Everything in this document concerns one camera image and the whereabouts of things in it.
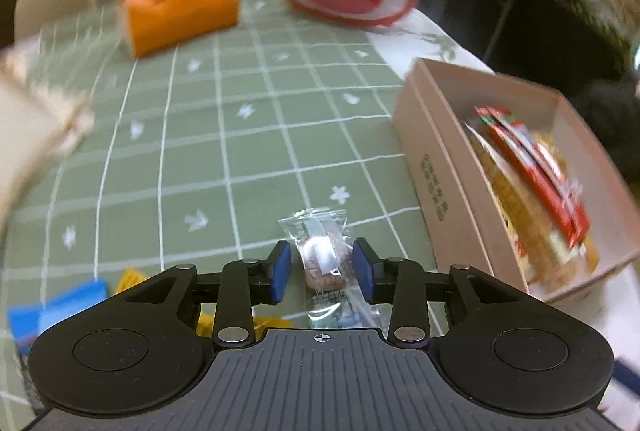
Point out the yellow snack packet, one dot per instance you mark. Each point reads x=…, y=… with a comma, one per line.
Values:
x=131, y=280

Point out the black fish tank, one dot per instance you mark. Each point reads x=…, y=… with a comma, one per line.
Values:
x=550, y=11

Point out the clear round cookie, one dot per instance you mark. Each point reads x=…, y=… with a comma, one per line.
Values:
x=320, y=256

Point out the blue snack packet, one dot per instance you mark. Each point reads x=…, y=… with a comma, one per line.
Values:
x=50, y=311

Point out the white printed bag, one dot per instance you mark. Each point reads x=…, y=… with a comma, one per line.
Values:
x=25, y=136

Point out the orange tissue box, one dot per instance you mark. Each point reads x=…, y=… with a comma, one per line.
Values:
x=185, y=11

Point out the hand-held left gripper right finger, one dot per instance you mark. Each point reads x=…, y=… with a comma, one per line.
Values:
x=362, y=271

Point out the red and yellow snack packets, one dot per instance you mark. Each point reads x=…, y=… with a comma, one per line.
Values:
x=530, y=256

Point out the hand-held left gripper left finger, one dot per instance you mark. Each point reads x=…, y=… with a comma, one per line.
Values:
x=281, y=271

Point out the white printed paper sheet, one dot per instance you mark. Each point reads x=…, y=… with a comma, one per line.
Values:
x=430, y=46

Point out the green checked tablecloth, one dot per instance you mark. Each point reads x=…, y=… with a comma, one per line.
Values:
x=200, y=161

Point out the pink cardboard box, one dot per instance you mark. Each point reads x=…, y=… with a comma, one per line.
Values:
x=430, y=151

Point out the red stick packet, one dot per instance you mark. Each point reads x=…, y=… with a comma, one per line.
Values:
x=560, y=171
x=530, y=171

